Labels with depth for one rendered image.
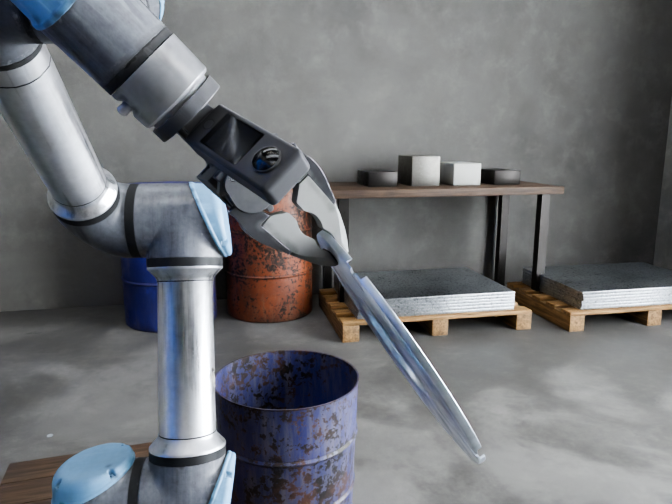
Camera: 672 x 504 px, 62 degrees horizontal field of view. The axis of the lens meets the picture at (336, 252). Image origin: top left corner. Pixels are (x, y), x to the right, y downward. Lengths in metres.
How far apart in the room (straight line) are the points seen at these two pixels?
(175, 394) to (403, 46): 3.74
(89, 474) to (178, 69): 0.63
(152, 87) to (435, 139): 3.99
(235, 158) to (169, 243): 0.41
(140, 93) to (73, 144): 0.28
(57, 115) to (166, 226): 0.23
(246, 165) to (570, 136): 4.57
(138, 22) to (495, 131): 4.22
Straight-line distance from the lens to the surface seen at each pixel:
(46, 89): 0.70
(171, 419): 0.91
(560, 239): 5.01
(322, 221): 0.55
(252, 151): 0.47
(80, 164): 0.79
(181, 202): 0.87
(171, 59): 0.50
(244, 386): 1.86
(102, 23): 0.50
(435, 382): 0.48
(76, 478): 0.94
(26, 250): 4.37
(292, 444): 1.54
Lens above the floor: 1.15
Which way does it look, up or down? 11 degrees down
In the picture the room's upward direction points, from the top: straight up
